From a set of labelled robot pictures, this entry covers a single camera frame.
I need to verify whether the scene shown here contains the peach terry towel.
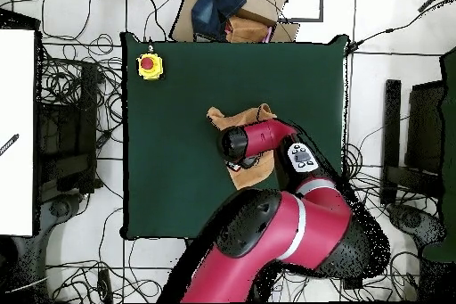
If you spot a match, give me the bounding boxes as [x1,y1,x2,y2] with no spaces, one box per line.
[206,103,278,191]

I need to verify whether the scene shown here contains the black flat panel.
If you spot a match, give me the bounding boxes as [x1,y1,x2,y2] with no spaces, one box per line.
[404,80,446,177]

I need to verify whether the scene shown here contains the dark green table cloth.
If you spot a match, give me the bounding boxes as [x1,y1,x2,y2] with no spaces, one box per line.
[119,31,351,241]

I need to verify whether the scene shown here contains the yellow emergency stop button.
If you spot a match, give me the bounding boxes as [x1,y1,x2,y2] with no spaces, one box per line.
[136,52,166,82]

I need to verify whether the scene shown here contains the crumpled orange cloth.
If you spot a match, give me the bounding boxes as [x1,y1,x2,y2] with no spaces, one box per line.
[224,15,273,44]

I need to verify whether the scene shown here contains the blue jeans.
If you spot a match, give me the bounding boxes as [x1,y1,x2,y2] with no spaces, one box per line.
[191,0,248,42]

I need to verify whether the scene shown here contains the black upright bar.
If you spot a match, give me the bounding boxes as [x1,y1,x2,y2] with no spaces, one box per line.
[379,78,403,206]

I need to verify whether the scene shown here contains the brown cardboard box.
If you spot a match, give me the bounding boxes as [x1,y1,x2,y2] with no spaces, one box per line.
[169,0,301,44]

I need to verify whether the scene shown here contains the green cloth sheet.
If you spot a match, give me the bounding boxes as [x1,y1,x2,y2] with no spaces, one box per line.
[421,46,456,263]

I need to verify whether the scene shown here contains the black striped bar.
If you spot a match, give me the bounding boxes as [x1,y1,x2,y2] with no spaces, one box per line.
[0,133,20,157]

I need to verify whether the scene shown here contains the white panel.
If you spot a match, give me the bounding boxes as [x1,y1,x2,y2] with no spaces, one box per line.
[0,29,36,237]

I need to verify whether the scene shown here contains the black cable tangle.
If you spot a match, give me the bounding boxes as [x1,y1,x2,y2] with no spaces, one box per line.
[277,143,439,301]
[37,32,125,148]

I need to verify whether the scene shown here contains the black cable with plug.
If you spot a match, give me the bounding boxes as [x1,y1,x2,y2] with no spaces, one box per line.
[346,0,456,53]

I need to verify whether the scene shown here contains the curved black cable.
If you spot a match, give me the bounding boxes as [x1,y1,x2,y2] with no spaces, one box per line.
[134,0,168,43]

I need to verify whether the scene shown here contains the black pedestal leg with knob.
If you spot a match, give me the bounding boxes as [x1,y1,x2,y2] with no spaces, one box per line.
[387,202,446,248]
[35,192,85,241]

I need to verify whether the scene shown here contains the looped black cable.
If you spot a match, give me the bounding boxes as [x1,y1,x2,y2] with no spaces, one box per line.
[41,0,96,40]

